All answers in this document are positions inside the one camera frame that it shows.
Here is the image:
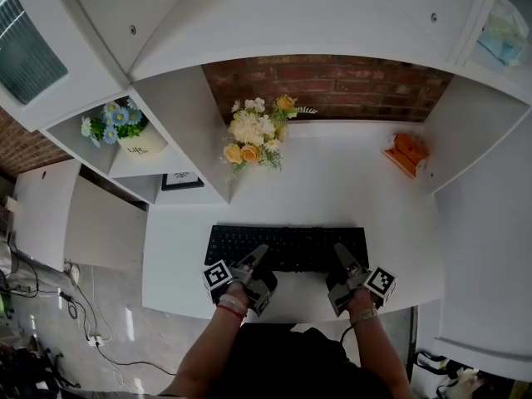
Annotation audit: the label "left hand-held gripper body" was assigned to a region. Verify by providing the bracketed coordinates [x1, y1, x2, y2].
[202, 259, 278, 318]

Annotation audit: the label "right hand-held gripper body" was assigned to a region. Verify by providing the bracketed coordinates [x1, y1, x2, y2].
[326, 266, 398, 318]

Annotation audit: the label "black keyboard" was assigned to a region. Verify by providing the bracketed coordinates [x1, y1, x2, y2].
[203, 224, 370, 273]

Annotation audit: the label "person's right forearm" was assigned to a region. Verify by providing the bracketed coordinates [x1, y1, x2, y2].
[347, 288, 412, 399]

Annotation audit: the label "person's left forearm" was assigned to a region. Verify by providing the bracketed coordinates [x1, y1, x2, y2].
[160, 283, 250, 399]

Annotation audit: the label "beige wristwatch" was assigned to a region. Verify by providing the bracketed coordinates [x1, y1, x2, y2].
[348, 308, 379, 327]

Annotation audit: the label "person's black clothing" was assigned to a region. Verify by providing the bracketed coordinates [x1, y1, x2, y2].
[209, 324, 394, 399]

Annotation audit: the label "orange ornament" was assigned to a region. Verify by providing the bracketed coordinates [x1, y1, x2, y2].
[382, 132, 430, 179]

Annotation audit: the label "yellow flower bouquet in vase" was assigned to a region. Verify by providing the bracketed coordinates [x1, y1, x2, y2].
[219, 93, 319, 182]

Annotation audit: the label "white tote bag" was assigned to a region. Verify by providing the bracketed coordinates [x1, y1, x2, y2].
[436, 367, 487, 399]

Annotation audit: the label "blue flowers in cream pot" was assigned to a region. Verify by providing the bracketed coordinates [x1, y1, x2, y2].
[80, 97, 169, 164]

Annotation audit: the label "white hutch shelf unit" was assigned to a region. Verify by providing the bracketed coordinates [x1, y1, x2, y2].
[0, 0, 532, 207]

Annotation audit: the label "black equipment pile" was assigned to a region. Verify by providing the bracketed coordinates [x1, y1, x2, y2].
[0, 288, 80, 399]

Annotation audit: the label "pale blue plastic pack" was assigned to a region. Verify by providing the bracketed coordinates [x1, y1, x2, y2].
[475, 0, 531, 68]

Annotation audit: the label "white glass cabinet door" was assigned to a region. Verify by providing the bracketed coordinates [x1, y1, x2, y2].
[0, 0, 130, 132]

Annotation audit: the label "red string bracelet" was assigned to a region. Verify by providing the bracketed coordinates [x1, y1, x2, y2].
[215, 303, 247, 320]

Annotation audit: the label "black strap bag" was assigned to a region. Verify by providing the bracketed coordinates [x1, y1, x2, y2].
[413, 349, 452, 376]

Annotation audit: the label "black picture frame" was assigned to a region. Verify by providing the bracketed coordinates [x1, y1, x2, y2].
[160, 172, 205, 192]

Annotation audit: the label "white power cable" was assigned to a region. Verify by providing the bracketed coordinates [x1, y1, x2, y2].
[89, 264, 113, 342]

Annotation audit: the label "black adapter cable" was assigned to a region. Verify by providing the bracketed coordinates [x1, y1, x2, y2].
[7, 280, 99, 340]

